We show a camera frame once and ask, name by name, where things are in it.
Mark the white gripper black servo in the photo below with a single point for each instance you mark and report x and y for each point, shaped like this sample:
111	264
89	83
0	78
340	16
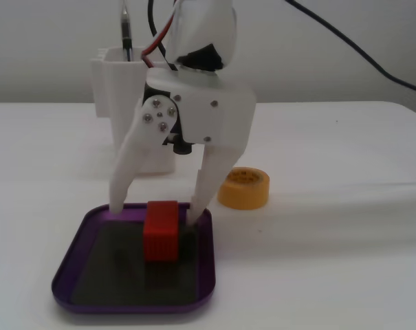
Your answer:
212	115

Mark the red cube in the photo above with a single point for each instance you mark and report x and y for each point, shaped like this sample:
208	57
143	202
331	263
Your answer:
159	237

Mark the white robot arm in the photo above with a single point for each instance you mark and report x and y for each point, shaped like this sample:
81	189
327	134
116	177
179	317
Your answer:
200	24

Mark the yellow tape roll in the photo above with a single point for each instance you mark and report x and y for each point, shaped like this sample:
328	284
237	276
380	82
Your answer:
249	196

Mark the white plastic pen holder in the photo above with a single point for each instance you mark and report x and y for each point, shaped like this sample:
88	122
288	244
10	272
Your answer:
104	86

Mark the purple metal tray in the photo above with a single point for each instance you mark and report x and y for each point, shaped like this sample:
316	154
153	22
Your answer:
204	275

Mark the black transparent ballpoint pen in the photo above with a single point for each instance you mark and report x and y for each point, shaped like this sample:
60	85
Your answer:
126	34

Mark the small black gripper camera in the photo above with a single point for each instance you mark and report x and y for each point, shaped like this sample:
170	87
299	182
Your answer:
182	147

